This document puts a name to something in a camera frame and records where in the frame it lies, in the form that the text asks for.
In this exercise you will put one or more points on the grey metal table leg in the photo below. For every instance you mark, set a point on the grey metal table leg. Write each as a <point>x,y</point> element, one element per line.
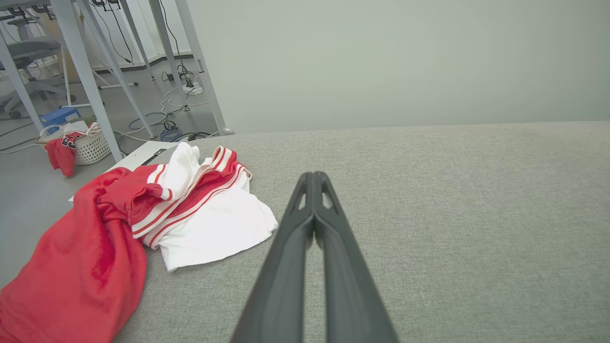
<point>19,83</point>
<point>167,47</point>
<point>119,78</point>
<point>88,85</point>
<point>202,66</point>
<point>138,40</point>

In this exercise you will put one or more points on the blue box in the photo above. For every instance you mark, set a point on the blue box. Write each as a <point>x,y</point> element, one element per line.
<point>59,116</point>

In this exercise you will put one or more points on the grey office chair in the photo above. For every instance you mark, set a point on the grey office chair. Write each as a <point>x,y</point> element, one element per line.
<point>33,50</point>

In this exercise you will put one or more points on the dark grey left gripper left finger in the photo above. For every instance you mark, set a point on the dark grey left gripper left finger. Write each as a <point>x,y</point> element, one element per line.
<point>281,286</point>

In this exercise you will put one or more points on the red garment with black print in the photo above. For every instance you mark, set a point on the red garment with black print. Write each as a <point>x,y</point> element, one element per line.
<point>62,158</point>

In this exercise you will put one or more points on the red and white jersey shirt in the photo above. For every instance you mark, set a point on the red and white jersey shirt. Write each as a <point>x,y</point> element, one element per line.
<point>71,262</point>

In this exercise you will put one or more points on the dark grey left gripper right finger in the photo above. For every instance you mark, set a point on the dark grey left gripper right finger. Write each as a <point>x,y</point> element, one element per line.
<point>350,290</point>

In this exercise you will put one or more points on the white power strip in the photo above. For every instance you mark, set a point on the white power strip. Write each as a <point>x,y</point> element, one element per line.
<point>193,88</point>

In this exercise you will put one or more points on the white woven laundry basket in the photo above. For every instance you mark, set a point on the white woven laundry basket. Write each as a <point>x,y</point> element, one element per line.
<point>94,148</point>

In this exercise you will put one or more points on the grey fabric sofa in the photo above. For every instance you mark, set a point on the grey fabric sofa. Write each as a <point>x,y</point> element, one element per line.
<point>476,214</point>

